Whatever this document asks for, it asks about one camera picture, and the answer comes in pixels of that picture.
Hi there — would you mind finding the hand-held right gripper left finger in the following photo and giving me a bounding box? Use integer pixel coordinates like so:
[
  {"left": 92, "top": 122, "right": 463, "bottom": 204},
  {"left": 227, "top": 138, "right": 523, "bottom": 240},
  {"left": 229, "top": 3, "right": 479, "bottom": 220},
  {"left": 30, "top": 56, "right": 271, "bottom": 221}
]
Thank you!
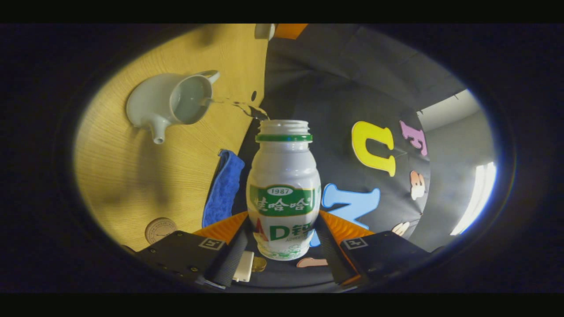
[{"left": 123, "top": 211, "right": 249, "bottom": 289}]

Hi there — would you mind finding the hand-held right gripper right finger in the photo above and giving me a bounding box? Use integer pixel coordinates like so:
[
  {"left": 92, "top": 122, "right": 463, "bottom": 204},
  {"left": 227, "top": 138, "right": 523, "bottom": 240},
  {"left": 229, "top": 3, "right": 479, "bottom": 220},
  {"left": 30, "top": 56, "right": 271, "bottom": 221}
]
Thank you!
[{"left": 315, "top": 210, "right": 434, "bottom": 289}]

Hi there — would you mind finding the round wooden coaster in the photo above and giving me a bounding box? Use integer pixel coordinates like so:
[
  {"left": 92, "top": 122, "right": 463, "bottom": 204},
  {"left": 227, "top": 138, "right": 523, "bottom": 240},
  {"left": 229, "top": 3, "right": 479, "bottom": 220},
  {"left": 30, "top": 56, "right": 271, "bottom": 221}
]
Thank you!
[{"left": 145, "top": 217, "right": 178, "bottom": 245}]

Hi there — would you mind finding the white water bottle green label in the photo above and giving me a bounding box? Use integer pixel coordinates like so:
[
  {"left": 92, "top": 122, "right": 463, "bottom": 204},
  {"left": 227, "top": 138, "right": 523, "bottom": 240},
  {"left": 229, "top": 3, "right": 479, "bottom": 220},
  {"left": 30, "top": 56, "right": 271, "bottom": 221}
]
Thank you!
[{"left": 246, "top": 119, "right": 322, "bottom": 261}]

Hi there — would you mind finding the white teacup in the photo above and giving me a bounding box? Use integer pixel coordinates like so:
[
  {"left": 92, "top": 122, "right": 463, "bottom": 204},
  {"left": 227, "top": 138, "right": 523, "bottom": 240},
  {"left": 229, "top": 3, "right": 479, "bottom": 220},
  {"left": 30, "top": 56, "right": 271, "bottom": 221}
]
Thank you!
[{"left": 126, "top": 70, "right": 220, "bottom": 145}]

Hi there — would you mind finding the white toaster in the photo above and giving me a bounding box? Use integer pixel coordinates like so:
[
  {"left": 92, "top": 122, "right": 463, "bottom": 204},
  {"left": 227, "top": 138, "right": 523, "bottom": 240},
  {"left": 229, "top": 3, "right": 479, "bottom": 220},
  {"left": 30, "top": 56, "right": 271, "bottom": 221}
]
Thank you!
[{"left": 232, "top": 251, "right": 255, "bottom": 283}]

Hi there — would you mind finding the blue towel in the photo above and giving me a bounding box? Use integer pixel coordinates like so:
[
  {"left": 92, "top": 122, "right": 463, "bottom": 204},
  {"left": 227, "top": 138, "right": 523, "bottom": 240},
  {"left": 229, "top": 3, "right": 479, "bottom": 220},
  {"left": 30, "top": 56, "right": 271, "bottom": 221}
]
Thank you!
[{"left": 202, "top": 149, "right": 245, "bottom": 228}]

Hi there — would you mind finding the ceiling light panel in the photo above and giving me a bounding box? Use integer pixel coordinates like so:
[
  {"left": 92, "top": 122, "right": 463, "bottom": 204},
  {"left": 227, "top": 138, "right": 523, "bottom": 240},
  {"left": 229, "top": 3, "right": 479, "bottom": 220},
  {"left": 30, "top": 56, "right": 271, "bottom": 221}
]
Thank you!
[{"left": 450, "top": 162, "right": 497, "bottom": 236}]

